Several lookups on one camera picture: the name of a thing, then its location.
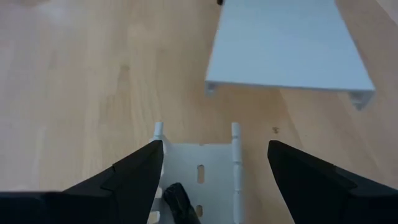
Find white slotted cable duct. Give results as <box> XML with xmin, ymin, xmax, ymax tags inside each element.
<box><xmin>148</xmin><ymin>121</ymin><xmax>244</xmax><ymax>224</ymax></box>

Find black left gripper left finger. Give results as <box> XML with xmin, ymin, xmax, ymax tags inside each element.
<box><xmin>0</xmin><ymin>139</ymin><xmax>164</xmax><ymax>224</ymax></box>

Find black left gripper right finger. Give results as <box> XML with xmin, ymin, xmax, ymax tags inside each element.
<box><xmin>267</xmin><ymin>139</ymin><xmax>398</xmax><ymax>224</ymax></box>

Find white duct cover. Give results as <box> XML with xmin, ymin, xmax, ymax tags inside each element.
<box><xmin>204</xmin><ymin>0</ymin><xmax>376</xmax><ymax>111</ymax></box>

